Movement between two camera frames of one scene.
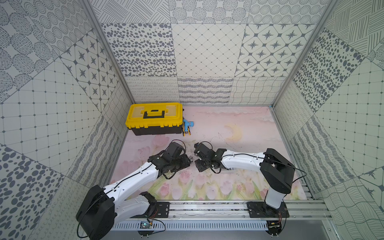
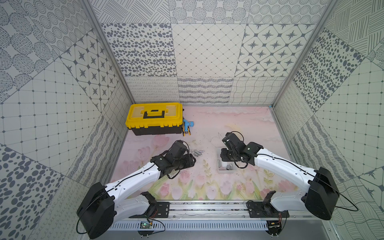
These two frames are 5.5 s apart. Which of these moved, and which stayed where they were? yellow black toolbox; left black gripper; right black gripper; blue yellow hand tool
Moved: right black gripper
Stayed: blue yellow hand tool; left black gripper; yellow black toolbox
